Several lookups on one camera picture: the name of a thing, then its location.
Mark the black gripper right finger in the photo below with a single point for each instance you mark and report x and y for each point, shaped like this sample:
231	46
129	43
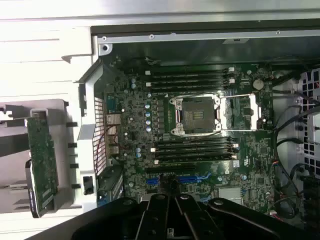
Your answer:
190	215

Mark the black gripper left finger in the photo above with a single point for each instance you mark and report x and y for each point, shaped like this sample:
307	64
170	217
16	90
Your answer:
155	215

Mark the blue expansion slot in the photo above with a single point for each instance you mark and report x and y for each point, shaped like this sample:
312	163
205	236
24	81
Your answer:
187	180

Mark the silver chipset heatsink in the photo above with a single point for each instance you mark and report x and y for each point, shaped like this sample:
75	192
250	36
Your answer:
230	195

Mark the black expansion slot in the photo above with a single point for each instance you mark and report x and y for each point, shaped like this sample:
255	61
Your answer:
170	170

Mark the black RAM slot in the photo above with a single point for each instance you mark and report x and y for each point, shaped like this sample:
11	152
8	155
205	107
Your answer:
187	77
187	72
195	141
187	88
187	83
195	153
195	147
195	158

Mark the green motherboard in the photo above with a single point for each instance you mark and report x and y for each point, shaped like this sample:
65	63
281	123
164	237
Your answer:
250	155

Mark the CPU socket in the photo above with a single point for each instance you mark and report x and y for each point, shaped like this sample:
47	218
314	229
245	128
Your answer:
197	115

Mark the metal rear port stack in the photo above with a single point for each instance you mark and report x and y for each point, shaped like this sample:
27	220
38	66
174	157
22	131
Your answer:
113	120

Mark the metal socket cover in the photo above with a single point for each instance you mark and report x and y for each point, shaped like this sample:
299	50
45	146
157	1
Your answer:
252	110

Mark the grey parts rack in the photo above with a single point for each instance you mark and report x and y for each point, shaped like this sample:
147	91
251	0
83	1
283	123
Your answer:
62	120

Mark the round coin battery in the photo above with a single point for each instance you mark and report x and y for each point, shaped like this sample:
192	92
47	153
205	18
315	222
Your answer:
258	84

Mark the open black PC case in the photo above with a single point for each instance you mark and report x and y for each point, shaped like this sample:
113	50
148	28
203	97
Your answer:
175	37

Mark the perforated metal drive cage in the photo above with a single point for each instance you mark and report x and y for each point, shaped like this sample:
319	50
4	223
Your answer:
311	82

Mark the grey disk bay bracket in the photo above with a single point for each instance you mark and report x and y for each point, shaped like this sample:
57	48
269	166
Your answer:
313	125

